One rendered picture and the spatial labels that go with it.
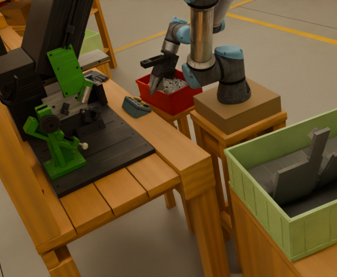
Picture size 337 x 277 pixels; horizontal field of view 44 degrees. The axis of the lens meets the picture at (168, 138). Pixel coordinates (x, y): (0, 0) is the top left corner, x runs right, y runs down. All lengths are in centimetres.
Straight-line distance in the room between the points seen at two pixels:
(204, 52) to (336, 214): 76
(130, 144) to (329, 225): 86
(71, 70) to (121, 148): 43
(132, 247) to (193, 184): 107
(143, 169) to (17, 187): 51
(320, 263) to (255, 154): 45
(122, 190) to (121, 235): 115
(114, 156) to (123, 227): 108
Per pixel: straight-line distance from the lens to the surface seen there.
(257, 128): 182
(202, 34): 159
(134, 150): 171
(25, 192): 135
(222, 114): 176
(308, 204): 142
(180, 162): 157
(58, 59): 191
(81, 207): 154
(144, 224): 270
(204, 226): 176
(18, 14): 501
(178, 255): 246
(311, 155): 126
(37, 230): 143
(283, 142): 160
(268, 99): 183
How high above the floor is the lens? 181
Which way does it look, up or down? 32 degrees down
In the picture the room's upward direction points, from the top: 13 degrees counter-clockwise
